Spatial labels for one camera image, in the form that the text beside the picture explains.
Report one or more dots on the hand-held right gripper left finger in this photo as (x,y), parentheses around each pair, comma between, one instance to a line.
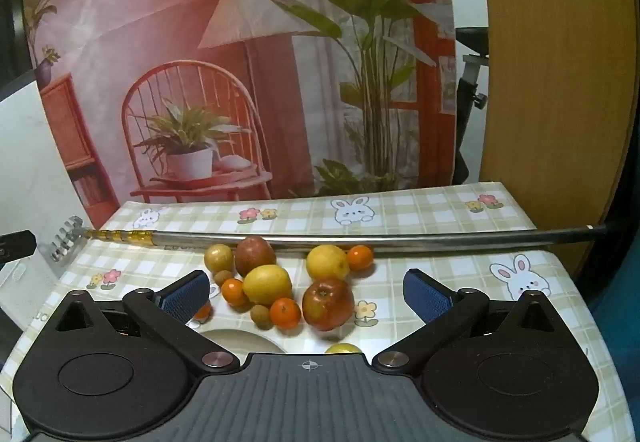
(185,297)

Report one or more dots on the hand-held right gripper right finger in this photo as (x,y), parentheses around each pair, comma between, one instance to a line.
(425,296)

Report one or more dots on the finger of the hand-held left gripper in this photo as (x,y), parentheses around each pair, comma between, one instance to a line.
(17,247)

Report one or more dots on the small orange mandarin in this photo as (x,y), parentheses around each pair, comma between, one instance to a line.
(234,292)
(202,312)
(361,257)
(286,313)

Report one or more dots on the brown kiwi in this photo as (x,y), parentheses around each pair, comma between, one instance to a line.
(222,277)
(260,313)

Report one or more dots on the small yellow round fruit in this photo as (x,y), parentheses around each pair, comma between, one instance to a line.
(219,257)

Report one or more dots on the white round plate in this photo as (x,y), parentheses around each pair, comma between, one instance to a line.
(235,342)

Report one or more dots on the small dark red apple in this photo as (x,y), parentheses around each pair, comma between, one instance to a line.
(255,254)

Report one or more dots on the yellow lemon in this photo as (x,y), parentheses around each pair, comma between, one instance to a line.
(266,284)
(327,262)

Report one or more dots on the large red apple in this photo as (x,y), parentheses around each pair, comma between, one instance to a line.
(327,303)

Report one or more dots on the telescopic metal back scratcher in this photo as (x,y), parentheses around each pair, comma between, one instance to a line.
(400,242)

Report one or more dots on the checked rabbit print tablecloth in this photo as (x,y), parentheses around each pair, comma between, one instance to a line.
(425,217)

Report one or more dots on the yellow-green round fruit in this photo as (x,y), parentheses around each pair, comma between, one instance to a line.
(342,349)

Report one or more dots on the white appliance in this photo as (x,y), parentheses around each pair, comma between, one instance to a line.
(30,147)

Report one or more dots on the black metal stand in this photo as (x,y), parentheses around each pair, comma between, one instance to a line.
(467,87)

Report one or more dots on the wooden board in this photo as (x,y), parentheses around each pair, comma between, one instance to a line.
(550,72)

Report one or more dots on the room scene backdrop poster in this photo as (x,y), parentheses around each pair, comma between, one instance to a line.
(150,22)

